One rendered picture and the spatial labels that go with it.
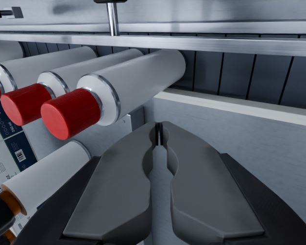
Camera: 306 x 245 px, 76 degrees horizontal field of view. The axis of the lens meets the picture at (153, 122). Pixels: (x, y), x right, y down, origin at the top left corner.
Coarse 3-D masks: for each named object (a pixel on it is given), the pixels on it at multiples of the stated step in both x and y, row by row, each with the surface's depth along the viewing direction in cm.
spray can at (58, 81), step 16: (80, 64) 23; (96, 64) 24; (112, 64) 26; (48, 80) 20; (64, 80) 20; (16, 96) 18; (32, 96) 18; (48, 96) 19; (16, 112) 18; (32, 112) 18
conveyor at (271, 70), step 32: (0, 32) 51; (32, 32) 44; (64, 32) 39; (192, 64) 29; (224, 64) 26; (256, 64) 24; (288, 64) 23; (224, 96) 28; (256, 96) 26; (288, 96) 24
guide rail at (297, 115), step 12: (156, 96) 30; (168, 96) 29; (180, 96) 28; (192, 96) 27; (204, 96) 27; (216, 96) 27; (216, 108) 26; (228, 108) 25; (240, 108) 24; (252, 108) 24; (264, 108) 23; (276, 108) 23; (288, 108) 23; (300, 108) 22; (288, 120) 22; (300, 120) 21
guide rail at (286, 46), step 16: (160, 48) 21; (176, 48) 20; (192, 48) 19; (208, 48) 19; (224, 48) 18; (240, 48) 17; (256, 48) 17; (272, 48) 16; (288, 48) 16; (304, 48) 15
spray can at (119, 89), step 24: (96, 72) 18; (120, 72) 19; (144, 72) 21; (168, 72) 24; (72, 96) 15; (96, 96) 17; (120, 96) 17; (144, 96) 21; (48, 120) 15; (72, 120) 14; (96, 120) 17
